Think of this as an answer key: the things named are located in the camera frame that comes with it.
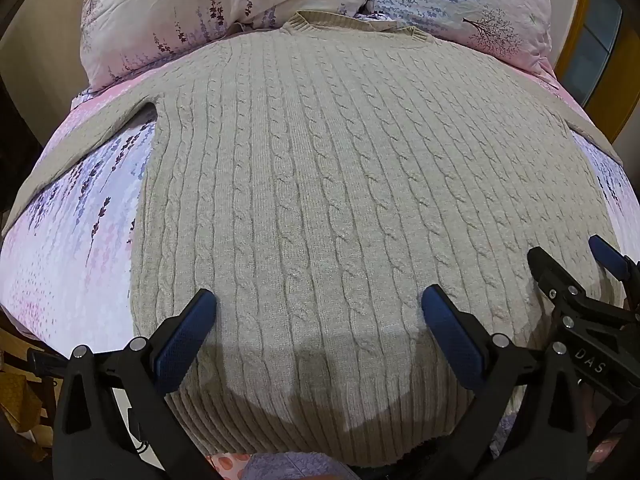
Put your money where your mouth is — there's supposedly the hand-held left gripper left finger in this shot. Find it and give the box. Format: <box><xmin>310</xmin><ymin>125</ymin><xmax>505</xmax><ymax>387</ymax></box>
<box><xmin>52</xmin><ymin>287</ymin><xmax>218</xmax><ymax>480</ymax></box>

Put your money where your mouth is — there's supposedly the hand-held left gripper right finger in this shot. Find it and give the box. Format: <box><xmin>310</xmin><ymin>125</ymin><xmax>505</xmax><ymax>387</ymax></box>
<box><xmin>421</xmin><ymin>284</ymin><xmax>593</xmax><ymax>480</ymax></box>

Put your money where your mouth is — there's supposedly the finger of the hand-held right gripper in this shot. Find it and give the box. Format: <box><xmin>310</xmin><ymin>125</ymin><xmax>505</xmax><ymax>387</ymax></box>
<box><xmin>527</xmin><ymin>246</ymin><xmax>588</xmax><ymax>333</ymax></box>
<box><xmin>588</xmin><ymin>234</ymin><xmax>640</xmax><ymax>311</ymax></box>

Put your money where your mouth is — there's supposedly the beige cable knit sweater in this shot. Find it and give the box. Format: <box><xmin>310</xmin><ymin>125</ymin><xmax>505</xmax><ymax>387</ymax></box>
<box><xmin>2</xmin><ymin>10</ymin><xmax>626</xmax><ymax>471</ymax></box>

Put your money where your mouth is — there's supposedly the pink dotted cloth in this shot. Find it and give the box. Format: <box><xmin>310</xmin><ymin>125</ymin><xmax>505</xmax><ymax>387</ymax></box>
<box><xmin>209</xmin><ymin>452</ymin><xmax>251</xmax><ymax>480</ymax></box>

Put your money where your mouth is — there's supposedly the pink lavender print bed sheet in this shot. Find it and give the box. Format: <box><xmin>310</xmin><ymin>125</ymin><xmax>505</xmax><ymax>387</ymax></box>
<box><xmin>0</xmin><ymin>60</ymin><xmax>640</xmax><ymax>480</ymax></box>

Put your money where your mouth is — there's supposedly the wooden furniture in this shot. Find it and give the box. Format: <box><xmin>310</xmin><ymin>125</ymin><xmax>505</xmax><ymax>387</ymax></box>
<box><xmin>0</xmin><ymin>310</ymin><xmax>56</xmax><ymax>461</ymax></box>

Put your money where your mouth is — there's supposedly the wooden framed window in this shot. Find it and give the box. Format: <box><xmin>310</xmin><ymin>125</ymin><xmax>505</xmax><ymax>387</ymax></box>
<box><xmin>555</xmin><ymin>0</ymin><xmax>640</xmax><ymax>146</ymax></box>

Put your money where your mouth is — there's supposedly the tree print floral pillow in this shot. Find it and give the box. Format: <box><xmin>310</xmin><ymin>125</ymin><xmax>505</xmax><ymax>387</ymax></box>
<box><xmin>362</xmin><ymin>0</ymin><xmax>561</xmax><ymax>78</ymax></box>

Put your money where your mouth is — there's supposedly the pink floral pillow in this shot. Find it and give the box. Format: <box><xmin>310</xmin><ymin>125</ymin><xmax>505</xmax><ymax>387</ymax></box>
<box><xmin>75</xmin><ymin>0</ymin><xmax>373</xmax><ymax>93</ymax></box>

